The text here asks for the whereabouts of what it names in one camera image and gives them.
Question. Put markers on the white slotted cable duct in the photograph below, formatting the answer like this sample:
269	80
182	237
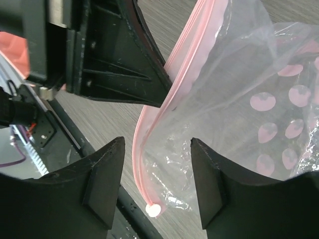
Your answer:
34	156

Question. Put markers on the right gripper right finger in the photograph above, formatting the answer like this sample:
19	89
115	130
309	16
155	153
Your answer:
237	203

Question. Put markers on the pink divided tray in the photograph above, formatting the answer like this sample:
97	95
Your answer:
14	49

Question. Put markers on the clear pink zip top bag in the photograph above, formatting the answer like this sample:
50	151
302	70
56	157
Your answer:
246	86

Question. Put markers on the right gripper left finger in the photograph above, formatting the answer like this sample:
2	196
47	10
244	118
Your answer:
75	202

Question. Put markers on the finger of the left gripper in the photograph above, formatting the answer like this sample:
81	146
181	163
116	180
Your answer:
112	56

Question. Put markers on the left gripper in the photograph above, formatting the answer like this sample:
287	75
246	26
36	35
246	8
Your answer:
55	50

